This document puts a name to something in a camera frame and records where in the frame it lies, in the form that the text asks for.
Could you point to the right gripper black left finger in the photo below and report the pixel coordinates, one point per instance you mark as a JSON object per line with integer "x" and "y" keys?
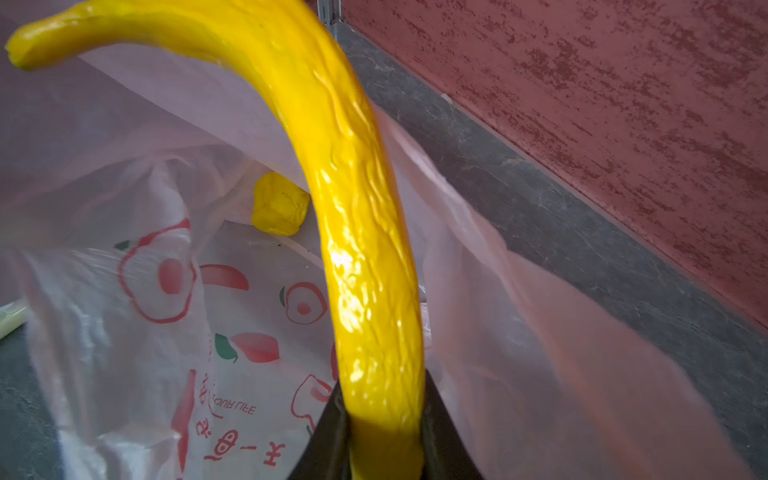
{"x": 327, "y": 453}

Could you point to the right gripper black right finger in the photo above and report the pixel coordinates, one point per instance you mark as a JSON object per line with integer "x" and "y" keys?
{"x": 445, "y": 455}

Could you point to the pink fruit-print plastic bag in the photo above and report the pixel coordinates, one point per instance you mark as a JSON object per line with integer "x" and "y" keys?
{"x": 172, "y": 339}

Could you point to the fake yellow lemon fruit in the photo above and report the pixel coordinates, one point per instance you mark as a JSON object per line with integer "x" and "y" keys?
{"x": 280, "y": 207}

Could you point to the fake yellow banana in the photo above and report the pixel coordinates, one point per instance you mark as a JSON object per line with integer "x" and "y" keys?
{"x": 288, "y": 56}

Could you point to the yellow calculator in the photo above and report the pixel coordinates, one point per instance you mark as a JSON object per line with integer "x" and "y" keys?
{"x": 12, "y": 317}

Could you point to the left aluminium corner post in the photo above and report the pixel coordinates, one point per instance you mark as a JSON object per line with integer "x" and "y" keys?
{"x": 329, "y": 11}

